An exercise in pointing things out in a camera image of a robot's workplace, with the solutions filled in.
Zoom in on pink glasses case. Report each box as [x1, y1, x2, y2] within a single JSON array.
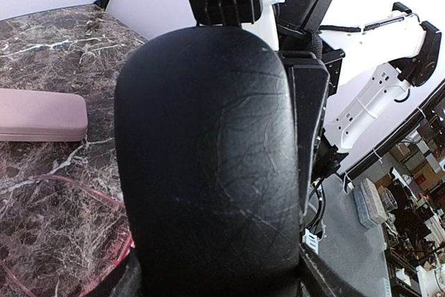
[[1, 88, 88, 142]]

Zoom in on pink translucent sunglasses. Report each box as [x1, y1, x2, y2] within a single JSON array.
[[1, 179, 131, 296]]

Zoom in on black glasses case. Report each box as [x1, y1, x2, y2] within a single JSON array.
[[114, 27, 299, 296]]

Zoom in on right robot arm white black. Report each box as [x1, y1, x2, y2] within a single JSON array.
[[189, 0, 442, 214]]

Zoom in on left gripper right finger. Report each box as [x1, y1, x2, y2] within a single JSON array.
[[298, 243, 364, 296]]

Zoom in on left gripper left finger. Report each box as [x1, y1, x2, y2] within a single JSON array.
[[86, 251, 143, 297]]

